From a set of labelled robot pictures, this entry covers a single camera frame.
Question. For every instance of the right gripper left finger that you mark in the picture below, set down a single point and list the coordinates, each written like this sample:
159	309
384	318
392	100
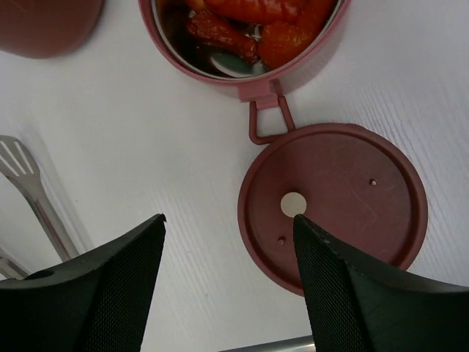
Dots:
98	301

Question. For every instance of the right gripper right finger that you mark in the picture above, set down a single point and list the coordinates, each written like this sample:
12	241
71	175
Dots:
356	302

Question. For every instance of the metal tongs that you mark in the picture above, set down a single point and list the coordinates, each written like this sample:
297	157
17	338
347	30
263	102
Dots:
20	168

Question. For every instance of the orange carrot food piece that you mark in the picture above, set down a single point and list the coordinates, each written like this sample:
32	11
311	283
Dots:
281	42

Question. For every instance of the red sausage food piece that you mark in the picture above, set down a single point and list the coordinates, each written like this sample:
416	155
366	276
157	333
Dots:
237	25

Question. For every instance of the dark red lunch container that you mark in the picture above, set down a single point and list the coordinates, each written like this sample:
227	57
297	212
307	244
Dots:
45	29

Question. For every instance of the pink lunch container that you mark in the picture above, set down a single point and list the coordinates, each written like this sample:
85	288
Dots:
254	84

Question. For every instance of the right dark red lid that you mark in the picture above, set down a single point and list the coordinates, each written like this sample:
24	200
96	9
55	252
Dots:
356	185

